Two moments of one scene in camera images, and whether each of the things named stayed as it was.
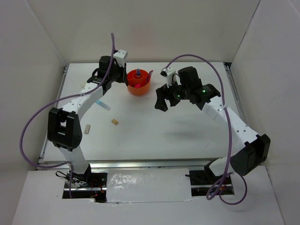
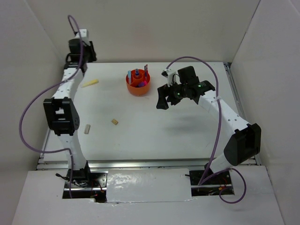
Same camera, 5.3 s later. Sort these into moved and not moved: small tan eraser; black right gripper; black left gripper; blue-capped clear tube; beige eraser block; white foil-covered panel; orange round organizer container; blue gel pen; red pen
Moved: black left gripper; red pen; blue-capped clear tube; blue gel pen
Not moved: beige eraser block; white foil-covered panel; orange round organizer container; small tan eraser; black right gripper
